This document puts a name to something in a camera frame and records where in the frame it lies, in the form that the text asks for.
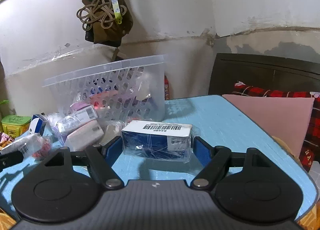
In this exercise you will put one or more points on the pink pillow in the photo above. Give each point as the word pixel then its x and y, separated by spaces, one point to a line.
pixel 285 118

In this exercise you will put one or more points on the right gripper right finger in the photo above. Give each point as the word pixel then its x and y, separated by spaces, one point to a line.
pixel 248 186

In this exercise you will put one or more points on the clear plastic perforated basket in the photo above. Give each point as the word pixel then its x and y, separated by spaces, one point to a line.
pixel 122 90

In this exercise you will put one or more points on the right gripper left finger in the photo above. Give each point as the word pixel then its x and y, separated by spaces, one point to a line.
pixel 68 184

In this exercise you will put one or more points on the white blue tube box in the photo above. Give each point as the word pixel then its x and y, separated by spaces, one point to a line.
pixel 37 124

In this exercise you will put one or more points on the brown hanging bag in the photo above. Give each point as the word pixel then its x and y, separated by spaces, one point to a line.
pixel 105 22

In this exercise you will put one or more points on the white pink barcode box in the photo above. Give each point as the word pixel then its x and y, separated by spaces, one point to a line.
pixel 76 119

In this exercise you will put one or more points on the blue white barcode box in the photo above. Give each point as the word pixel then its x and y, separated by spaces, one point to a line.
pixel 158 140

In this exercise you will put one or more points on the dark wooden headboard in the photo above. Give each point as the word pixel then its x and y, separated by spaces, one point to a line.
pixel 267 72

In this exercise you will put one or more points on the yellow green tin box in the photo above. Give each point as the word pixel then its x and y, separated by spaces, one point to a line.
pixel 14 125

